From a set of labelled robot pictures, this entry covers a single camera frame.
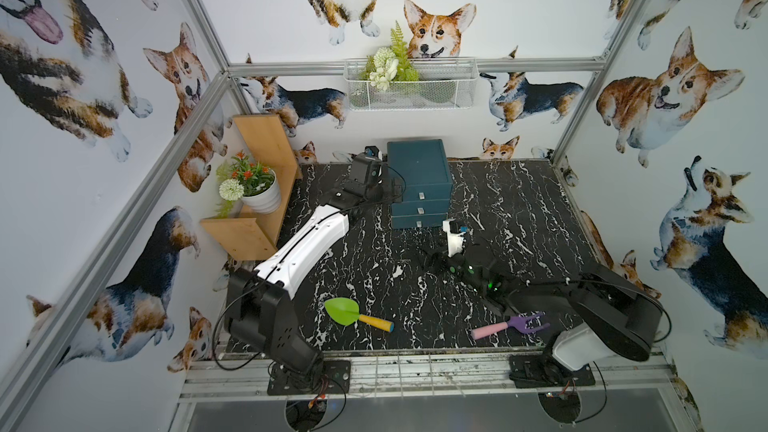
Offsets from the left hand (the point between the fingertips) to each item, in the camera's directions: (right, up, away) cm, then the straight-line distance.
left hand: (384, 176), depth 84 cm
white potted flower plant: (-42, -1, +3) cm, 43 cm away
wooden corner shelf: (-42, +13, +19) cm, 48 cm away
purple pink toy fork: (+37, -41, -2) cm, 55 cm away
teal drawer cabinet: (+11, +3, +6) cm, 13 cm away
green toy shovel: (-11, -38, 0) cm, 40 cm away
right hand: (+13, -16, -1) cm, 20 cm away
